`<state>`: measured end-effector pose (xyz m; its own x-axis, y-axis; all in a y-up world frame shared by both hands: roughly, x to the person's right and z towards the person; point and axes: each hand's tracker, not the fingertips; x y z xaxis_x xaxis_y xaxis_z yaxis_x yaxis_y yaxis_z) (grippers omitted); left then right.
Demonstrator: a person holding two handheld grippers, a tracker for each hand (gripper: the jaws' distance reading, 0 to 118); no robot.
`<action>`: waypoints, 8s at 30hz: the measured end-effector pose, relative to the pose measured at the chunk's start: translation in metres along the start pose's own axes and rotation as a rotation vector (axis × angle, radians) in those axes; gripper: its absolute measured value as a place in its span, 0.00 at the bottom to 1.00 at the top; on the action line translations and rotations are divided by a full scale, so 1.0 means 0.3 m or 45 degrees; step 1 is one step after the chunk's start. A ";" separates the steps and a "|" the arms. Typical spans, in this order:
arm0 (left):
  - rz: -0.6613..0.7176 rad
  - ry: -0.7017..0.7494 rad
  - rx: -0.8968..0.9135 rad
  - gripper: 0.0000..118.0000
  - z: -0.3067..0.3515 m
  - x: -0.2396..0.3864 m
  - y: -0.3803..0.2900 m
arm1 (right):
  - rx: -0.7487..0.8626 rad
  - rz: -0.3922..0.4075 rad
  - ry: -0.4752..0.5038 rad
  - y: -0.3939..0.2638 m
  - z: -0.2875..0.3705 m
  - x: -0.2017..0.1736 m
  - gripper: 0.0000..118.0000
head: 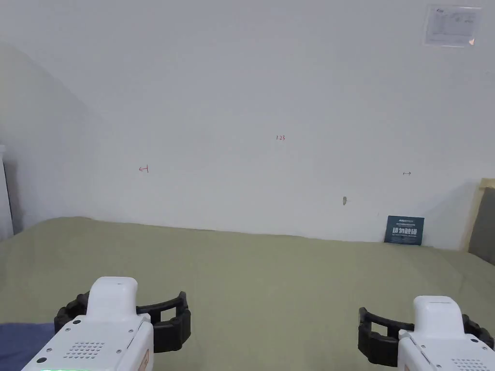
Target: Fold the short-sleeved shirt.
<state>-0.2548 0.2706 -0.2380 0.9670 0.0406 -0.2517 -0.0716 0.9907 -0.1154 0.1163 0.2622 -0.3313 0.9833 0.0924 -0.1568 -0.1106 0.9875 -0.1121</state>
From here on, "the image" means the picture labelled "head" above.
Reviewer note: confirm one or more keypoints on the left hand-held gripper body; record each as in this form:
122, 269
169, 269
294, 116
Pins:
96, 340

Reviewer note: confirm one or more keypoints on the bed with pale green sheet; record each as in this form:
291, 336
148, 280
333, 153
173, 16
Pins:
255, 278

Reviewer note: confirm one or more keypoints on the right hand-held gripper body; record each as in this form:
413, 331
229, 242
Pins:
441, 340

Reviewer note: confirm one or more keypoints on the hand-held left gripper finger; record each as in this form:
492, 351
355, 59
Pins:
69, 309
181, 328

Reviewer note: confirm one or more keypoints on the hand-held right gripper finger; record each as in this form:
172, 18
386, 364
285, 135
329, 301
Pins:
373, 344
477, 326

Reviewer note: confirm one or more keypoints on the white paper notice sheet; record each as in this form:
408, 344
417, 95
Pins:
452, 25

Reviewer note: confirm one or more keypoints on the grey padded headboard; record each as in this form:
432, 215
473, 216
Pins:
483, 228

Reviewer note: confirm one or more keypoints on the dark blue printed card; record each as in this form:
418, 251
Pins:
404, 231

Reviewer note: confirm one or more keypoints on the dark blue garment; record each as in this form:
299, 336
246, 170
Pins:
21, 346

